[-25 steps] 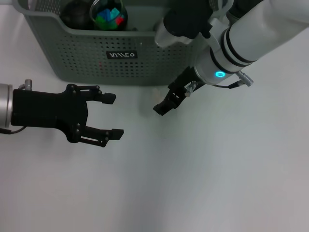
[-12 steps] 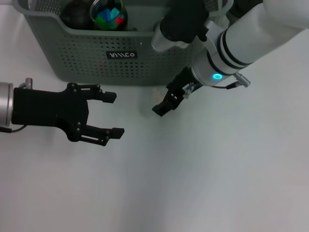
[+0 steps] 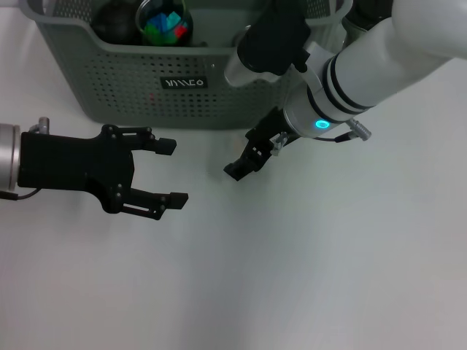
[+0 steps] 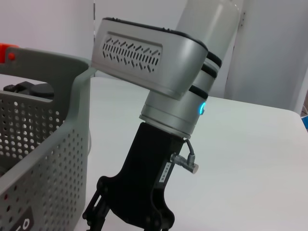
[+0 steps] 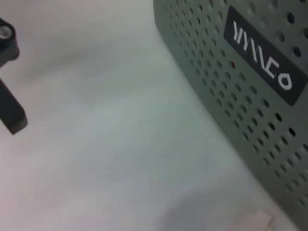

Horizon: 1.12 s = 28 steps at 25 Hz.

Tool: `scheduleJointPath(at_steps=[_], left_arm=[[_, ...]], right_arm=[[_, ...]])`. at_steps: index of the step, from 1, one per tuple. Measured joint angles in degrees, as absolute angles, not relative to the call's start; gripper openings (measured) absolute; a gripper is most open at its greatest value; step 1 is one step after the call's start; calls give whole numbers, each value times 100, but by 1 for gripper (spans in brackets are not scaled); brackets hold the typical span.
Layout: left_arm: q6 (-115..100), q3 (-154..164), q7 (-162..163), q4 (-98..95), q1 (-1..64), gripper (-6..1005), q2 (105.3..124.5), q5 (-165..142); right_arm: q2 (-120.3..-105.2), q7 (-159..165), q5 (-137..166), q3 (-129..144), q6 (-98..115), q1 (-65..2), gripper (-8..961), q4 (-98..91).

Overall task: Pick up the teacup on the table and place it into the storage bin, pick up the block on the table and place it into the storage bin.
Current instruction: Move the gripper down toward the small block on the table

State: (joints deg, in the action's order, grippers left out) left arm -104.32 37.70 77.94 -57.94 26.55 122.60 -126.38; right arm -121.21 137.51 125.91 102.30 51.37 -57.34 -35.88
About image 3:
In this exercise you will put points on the silver connector stub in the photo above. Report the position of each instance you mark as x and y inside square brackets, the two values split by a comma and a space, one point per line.
[42, 124]

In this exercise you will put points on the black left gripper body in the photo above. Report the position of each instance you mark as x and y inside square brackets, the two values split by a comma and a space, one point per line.
[73, 164]

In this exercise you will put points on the glass carafe with black lid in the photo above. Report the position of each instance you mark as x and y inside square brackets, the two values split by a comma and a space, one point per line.
[359, 18]

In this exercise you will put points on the black ceramic teapot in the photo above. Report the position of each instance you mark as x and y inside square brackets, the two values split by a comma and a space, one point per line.
[113, 25]

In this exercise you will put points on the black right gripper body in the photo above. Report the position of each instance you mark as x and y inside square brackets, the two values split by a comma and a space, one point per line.
[270, 127]

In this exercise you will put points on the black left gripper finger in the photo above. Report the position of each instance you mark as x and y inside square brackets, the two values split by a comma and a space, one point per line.
[177, 200]
[166, 146]

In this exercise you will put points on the teal square building plate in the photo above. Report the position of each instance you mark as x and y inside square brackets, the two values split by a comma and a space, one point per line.
[173, 21]

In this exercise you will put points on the grey-green perforated storage bin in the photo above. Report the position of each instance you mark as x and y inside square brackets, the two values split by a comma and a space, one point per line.
[146, 105]

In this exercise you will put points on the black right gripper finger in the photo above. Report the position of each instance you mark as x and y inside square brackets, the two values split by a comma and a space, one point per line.
[250, 162]

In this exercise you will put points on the blue square building plate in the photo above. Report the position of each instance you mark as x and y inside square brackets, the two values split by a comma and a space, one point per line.
[157, 22]

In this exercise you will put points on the glass teacup with black sleeve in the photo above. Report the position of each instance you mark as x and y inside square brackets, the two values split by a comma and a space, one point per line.
[239, 38]
[140, 22]

